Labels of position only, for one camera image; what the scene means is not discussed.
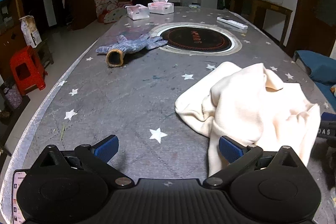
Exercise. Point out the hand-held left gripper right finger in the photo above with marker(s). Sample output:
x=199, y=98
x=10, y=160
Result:
x=231, y=148

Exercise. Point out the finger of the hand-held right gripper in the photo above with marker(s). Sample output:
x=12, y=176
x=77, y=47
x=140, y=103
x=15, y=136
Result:
x=329, y=117

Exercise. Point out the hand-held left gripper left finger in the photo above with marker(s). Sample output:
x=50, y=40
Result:
x=106, y=148

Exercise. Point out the cream sweatshirt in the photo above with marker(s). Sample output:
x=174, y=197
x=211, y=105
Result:
x=244, y=106

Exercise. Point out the blue sofa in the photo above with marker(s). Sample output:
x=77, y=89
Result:
x=326, y=94

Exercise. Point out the patterned throw pillow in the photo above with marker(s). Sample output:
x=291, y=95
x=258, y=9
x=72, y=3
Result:
x=333, y=89

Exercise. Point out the blue-grey knit work glove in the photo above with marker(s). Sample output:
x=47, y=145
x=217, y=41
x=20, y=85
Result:
x=136, y=44
x=105, y=48

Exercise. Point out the patterned purple container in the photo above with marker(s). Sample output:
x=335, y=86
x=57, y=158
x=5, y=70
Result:
x=11, y=96

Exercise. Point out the brown wooden door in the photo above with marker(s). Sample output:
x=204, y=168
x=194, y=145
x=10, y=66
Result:
x=309, y=3

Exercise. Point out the round built-in induction cooker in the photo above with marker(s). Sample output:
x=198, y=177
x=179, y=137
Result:
x=197, y=37

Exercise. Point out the red plastic stool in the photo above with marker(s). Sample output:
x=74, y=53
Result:
x=27, y=56

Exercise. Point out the wooden desk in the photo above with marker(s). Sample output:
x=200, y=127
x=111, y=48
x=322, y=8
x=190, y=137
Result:
x=270, y=7

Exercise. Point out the white remote control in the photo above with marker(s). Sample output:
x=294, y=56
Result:
x=232, y=23

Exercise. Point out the cream mesh food cover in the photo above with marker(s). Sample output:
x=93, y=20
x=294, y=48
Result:
x=114, y=15

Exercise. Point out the white soft tissue pack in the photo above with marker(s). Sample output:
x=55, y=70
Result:
x=137, y=12

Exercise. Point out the white paper sack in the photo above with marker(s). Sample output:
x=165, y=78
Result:
x=30, y=29

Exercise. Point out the pink mesh food cover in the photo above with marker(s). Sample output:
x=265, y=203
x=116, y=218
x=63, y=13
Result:
x=103, y=1

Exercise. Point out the pink-white tissue box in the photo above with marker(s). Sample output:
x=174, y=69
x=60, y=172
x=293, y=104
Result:
x=161, y=7

